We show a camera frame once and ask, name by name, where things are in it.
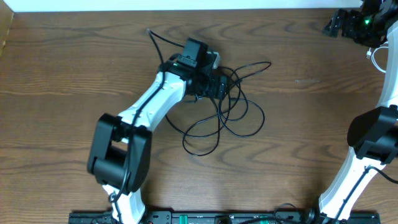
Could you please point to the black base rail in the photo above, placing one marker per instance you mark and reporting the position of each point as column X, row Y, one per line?
column 280, row 215

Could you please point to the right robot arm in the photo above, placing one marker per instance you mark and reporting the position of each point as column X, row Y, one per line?
column 372, row 136

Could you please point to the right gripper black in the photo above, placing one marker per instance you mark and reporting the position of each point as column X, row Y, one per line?
column 351, row 17

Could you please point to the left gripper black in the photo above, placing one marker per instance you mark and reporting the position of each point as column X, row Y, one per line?
column 214, row 91

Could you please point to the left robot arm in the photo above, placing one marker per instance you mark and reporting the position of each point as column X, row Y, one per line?
column 120, row 152

